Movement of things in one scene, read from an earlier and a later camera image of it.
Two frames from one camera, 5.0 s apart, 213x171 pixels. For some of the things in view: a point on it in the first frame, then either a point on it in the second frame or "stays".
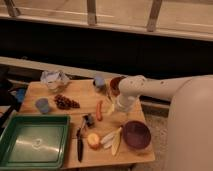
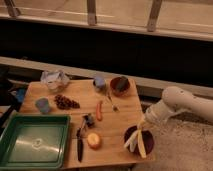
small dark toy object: x=89 y=120 stays
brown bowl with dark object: x=114 y=85 stays
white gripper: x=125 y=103 to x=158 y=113
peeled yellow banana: x=112 y=141 to x=132 y=140
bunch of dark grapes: x=65 y=103 stays
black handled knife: x=80 y=145 stays
